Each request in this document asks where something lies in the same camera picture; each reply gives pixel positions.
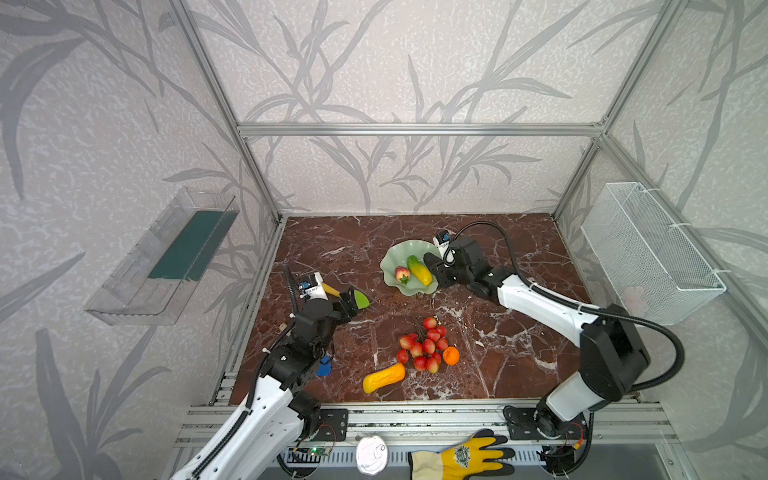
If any green yellow fake mango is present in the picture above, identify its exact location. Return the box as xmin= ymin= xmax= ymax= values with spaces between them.
xmin=406 ymin=255 xmax=433 ymax=286

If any red green fake peach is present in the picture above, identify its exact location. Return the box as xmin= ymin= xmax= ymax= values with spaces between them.
xmin=394 ymin=266 xmax=411 ymax=285

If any small orange fake tangerine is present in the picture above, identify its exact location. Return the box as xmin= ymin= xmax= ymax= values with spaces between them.
xmin=442 ymin=346 xmax=460 ymax=366

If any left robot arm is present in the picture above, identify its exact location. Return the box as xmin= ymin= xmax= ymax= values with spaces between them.
xmin=172 ymin=268 xmax=370 ymax=479

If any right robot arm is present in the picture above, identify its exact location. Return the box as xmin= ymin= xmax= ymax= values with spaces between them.
xmin=424 ymin=231 xmax=650 ymax=439

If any light green scalloped fruit bowl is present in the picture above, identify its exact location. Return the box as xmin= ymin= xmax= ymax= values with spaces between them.
xmin=380 ymin=240 xmax=439 ymax=296

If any yellow orange fake papaya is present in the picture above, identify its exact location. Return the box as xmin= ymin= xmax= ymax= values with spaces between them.
xmin=362 ymin=363 xmax=406 ymax=394

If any blue toy shovel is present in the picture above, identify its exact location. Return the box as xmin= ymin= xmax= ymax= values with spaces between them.
xmin=316 ymin=355 xmax=333 ymax=378

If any green toy shovel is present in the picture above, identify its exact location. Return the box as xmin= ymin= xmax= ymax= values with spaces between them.
xmin=322 ymin=283 xmax=370 ymax=309

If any white round tape roll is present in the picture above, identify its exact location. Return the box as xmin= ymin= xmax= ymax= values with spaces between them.
xmin=355 ymin=435 xmax=389 ymax=476

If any yellow black work glove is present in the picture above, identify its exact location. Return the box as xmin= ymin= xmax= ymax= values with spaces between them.
xmin=408 ymin=429 xmax=516 ymax=480

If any clear plastic wall bin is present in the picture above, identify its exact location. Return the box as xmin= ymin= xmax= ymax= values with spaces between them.
xmin=84 ymin=187 xmax=240 ymax=326

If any white wire mesh basket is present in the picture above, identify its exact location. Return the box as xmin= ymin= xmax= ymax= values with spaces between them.
xmin=581 ymin=182 xmax=727 ymax=326

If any aluminium front rail frame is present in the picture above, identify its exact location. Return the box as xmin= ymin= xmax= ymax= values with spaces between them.
xmin=161 ymin=400 xmax=697 ymax=480

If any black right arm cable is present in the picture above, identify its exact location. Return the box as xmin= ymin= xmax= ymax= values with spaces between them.
xmin=443 ymin=220 xmax=686 ymax=392

